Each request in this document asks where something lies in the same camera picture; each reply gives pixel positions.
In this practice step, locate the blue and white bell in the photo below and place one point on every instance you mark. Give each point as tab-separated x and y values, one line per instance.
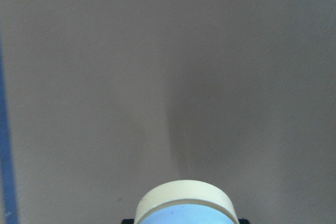
185	201

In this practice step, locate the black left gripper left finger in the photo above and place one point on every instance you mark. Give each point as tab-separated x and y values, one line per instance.
127	221

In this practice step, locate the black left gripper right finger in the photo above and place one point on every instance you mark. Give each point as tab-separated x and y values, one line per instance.
243	221

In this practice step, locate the brown paper table cover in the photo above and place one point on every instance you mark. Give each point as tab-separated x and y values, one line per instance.
109	98

